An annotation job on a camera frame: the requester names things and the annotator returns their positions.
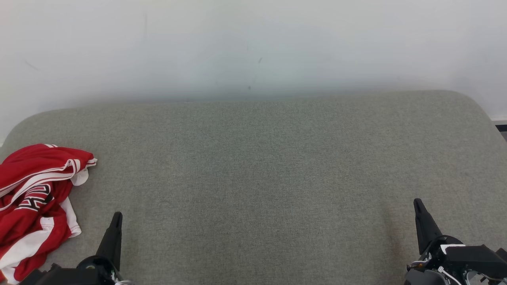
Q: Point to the dark wall baseboard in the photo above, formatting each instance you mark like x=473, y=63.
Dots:
x=501, y=127

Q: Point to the red basketball jersey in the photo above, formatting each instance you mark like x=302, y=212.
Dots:
x=35, y=166

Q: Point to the red shorts with white band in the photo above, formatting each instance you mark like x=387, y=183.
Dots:
x=27, y=245

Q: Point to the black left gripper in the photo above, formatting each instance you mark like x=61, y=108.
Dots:
x=99, y=271

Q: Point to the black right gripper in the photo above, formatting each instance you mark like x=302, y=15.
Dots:
x=425, y=275

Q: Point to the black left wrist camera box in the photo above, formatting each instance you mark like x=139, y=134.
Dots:
x=51, y=277

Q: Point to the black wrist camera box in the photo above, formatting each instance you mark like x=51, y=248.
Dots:
x=475, y=257
x=51, y=277

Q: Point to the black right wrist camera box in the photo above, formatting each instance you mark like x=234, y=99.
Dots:
x=475, y=257

